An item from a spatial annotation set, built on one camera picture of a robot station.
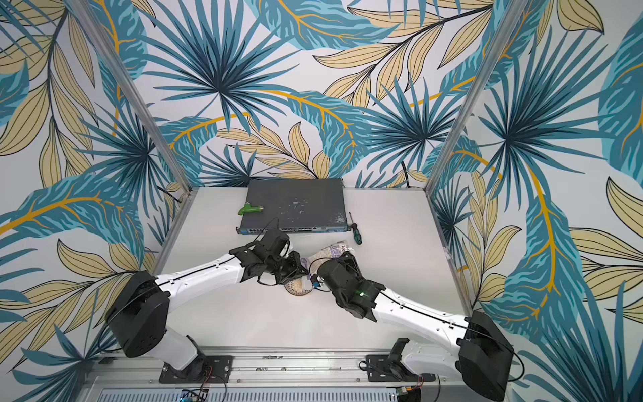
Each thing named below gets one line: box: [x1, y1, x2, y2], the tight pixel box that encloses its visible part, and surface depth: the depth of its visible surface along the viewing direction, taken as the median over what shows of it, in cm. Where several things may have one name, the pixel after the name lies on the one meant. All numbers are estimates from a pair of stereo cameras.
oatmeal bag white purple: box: [299, 239, 353, 280], surface depth 81 cm
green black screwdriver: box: [348, 211, 363, 245], surface depth 105 cm
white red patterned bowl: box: [283, 276, 314, 296], surface depth 84 cm
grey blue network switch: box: [236, 177, 351, 235], surface depth 110 cm
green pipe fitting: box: [237, 201, 264, 217], surface depth 106 cm
